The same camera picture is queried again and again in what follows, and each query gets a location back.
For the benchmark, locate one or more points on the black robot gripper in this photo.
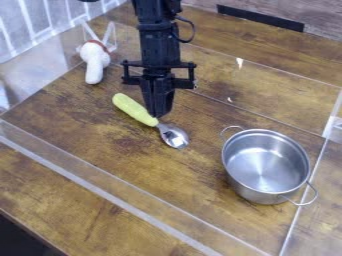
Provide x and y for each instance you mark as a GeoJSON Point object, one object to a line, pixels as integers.
{"type": "Point", "coordinates": [161, 57]}

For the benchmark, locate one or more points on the stainless steel pot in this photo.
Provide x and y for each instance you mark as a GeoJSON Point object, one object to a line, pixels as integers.
{"type": "Point", "coordinates": [268, 167]}

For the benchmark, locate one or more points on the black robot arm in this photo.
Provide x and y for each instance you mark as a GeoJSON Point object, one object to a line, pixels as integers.
{"type": "Point", "coordinates": [157, 11]}

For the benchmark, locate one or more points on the white toy mushroom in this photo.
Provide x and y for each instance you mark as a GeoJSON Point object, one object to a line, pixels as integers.
{"type": "Point", "coordinates": [95, 55]}

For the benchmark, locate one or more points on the clear acrylic triangle stand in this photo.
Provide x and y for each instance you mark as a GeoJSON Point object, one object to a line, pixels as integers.
{"type": "Point", "coordinates": [109, 40]}

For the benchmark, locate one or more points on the black bar on table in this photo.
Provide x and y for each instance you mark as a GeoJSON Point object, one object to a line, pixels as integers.
{"type": "Point", "coordinates": [261, 18]}

